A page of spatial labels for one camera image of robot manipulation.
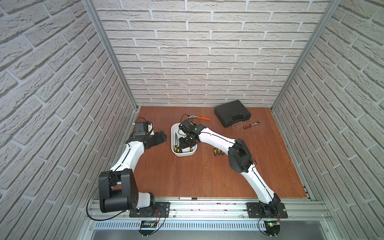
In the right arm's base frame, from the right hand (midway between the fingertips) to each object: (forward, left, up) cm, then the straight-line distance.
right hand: (184, 144), depth 95 cm
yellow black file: (0, +6, -2) cm, 6 cm away
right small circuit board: (-47, -43, -5) cm, 63 cm away
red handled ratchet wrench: (+14, -47, -2) cm, 49 cm away
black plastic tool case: (+26, -36, 0) cm, 45 cm away
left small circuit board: (-42, +19, -6) cm, 46 cm away
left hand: (+1, +12, +10) cm, 16 cm away
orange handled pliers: (+26, -7, -2) cm, 27 cm away
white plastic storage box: (-1, +3, +15) cm, 15 cm away
